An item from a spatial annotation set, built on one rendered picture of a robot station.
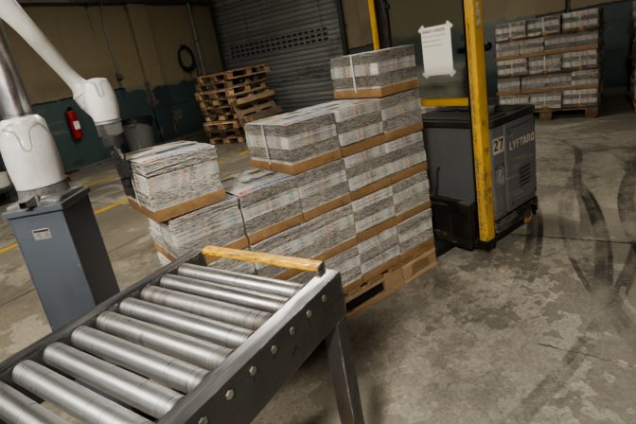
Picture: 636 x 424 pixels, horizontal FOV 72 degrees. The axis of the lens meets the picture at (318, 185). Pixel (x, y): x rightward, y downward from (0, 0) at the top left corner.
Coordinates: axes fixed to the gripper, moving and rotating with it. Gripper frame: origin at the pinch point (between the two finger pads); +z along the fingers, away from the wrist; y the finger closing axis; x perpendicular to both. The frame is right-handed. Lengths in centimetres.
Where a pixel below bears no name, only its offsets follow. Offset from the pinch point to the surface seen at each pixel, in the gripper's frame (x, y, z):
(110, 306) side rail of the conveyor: 25, -62, 16
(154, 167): -6.9, -19.2, -7.8
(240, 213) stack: -35.3, -18.8, 20.4
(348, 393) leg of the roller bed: -18, -100, 49
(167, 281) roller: 9, -61, 17
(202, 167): -24.4, -17.6, -2.2
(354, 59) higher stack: -124, -1, -31
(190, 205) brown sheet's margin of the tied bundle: -15.8, -19.2, 10.2
